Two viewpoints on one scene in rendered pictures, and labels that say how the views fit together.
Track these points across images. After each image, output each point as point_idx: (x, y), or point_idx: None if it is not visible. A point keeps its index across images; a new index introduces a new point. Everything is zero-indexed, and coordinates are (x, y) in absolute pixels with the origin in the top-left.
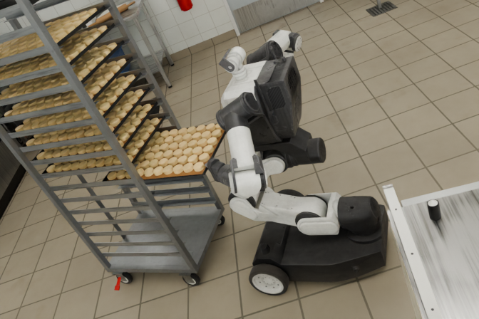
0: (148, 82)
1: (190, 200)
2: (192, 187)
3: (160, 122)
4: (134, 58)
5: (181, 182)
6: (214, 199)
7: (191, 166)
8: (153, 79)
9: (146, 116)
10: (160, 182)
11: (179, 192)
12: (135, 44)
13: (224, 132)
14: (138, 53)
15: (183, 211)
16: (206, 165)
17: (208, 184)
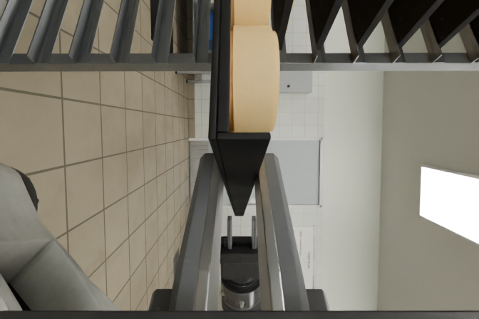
0: (367, 54)
1: (24, 4)
2: (60, 23)
3: (282, 30)
4: (433, 51)
5: (84, 4)
6: (0, 58)
7: (267, 22)
8: (367, 67)
9: None
10: None
11: None
12: (452, 68)
13: (240, 212)
14: (435, 65)
15: None
16: (282, 181)
17: (52, 64)
